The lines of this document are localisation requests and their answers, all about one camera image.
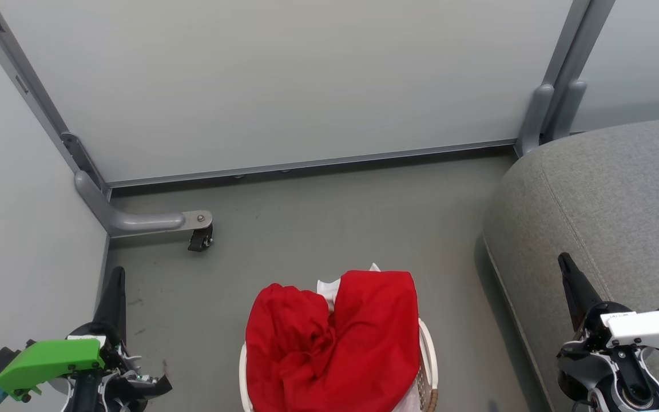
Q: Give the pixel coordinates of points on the white cloth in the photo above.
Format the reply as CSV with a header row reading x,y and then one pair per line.
x,y
326,292

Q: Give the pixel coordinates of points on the red shirt with white hem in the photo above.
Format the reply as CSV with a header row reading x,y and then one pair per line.
x,y
375,320

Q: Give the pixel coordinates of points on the black caster wheel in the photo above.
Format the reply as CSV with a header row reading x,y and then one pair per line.
x,y
200,239

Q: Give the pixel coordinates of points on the grey partition bottom rail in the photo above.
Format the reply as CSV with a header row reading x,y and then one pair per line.
x,y
306,163

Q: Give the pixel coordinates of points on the grey fabric sofa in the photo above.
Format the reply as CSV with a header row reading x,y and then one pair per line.
x,y
621,200

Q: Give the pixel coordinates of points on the grey partition post with hinge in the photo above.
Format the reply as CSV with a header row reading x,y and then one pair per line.
x,y
26,86

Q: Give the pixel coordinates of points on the grey partition foot bar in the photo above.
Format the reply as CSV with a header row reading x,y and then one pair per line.
x,y
135,222

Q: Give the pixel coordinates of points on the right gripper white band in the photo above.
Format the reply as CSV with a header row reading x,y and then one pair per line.
x,y
650,329

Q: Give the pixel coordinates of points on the white wicker laundry basket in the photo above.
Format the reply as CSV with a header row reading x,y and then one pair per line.
x,y
428,355

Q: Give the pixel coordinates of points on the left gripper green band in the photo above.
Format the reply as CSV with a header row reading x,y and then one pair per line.
x,y
49,360

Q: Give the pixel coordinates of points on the grey double partition post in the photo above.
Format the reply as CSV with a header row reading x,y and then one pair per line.
x,y
564,74

